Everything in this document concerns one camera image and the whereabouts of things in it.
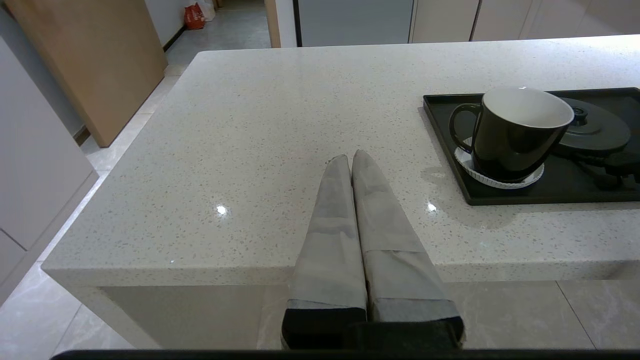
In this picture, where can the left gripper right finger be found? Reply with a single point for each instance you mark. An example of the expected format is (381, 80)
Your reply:
(400, 270)

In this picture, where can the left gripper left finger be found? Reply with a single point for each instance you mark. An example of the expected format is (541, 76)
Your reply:
(330, 250)

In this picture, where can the black cup white inside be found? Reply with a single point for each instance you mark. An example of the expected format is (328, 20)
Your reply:
(510, 140)

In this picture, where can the black round kettle base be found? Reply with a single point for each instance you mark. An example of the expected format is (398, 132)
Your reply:
(595, 130)

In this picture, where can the round white coaster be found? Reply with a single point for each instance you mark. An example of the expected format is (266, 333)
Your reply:
(467, 165)

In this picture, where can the black rectangular tray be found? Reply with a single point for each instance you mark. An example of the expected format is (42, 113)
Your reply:
(450, 115)

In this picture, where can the tall grey cabinet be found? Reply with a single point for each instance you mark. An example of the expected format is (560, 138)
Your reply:
(355, 22)

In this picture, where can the grey sink base cabinet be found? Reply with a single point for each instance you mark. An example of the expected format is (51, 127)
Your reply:
(470, 20)

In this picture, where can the white shopping bag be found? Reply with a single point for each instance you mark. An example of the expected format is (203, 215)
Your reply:
(207, 9)

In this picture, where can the red bag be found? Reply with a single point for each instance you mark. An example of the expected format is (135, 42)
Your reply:
(193, 16)

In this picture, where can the brown wooden door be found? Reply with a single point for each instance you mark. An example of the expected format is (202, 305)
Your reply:
(100, 55)

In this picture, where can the white side cabinet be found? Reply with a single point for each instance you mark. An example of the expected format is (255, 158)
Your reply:
(35, 150)

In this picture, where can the grey counter drawer cabinet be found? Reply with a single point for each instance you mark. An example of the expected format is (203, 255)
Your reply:
(585, 17)

